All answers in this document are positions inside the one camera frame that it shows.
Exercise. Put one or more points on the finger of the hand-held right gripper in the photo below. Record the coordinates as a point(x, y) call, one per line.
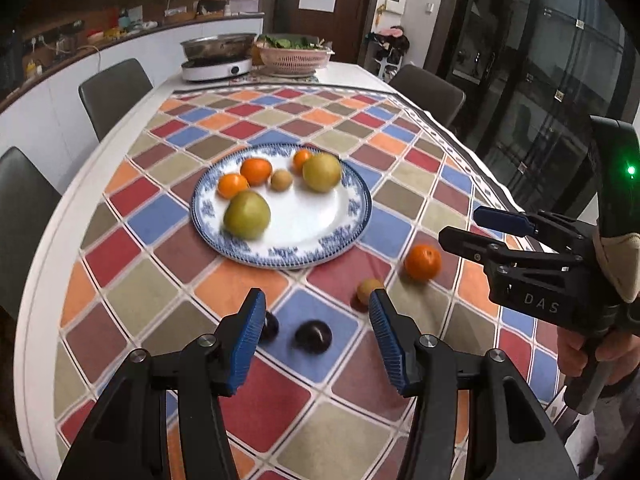
point(470, 245)
point(500, 218)

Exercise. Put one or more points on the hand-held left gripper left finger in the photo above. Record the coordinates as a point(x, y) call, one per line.
point(247, 340)

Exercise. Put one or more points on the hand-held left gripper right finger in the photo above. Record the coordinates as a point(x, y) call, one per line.
point(387, 345)

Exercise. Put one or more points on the dark purple plum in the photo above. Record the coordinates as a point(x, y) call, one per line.
point(270, 327)
point(313, 336)

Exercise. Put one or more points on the orange tangerine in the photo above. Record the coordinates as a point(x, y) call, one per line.
point(256, 170)
point(229, 185)
point(423, 262)
point(301, 159)

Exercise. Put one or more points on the small brown kiwi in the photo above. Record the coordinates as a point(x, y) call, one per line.
point(367, 290)
point(281, 180)

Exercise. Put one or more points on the green pear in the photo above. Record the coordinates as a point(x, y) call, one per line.
point(321, 172)
point(246, 214)

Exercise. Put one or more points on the blue rimmed white plate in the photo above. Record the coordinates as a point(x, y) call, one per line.
point(310, 220)

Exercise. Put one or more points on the person's right hand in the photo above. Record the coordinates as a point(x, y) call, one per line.
point(622, 365)

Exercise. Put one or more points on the colourful checkered tablecloth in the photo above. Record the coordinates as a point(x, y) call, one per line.
point(165, 280)

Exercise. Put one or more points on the grey dining chair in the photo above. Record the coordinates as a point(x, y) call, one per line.
point(20, 220)
point(115, 95)
point(425, 92)

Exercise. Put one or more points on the dark glass sliding door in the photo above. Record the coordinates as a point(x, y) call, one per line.
point(540, 60)

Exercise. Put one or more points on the person's grey trousers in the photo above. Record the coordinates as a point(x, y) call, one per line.
point(615, 440)

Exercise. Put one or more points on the small stand with plush toy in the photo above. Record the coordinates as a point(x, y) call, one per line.
point(387, 47)

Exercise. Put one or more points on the dark brown door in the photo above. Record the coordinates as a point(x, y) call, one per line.
point(355, 10)

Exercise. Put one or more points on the pink plastic basket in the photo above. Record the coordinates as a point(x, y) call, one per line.
point(294, 60)

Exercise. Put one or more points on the white induction cooker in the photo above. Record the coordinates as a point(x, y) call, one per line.
point(216, 70)

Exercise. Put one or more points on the green leafy vegetables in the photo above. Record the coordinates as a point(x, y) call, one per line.
point(287, 41)

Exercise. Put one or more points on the steel pan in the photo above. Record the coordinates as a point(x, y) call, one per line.
point(217, 46)

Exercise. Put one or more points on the white kitchen counter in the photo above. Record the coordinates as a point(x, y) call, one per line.
point(60, 105)

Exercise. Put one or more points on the yellow bottle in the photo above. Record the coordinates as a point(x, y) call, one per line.
point(31, 67)

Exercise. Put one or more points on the white wall intercom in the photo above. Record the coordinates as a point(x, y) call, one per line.
point(394, 2)

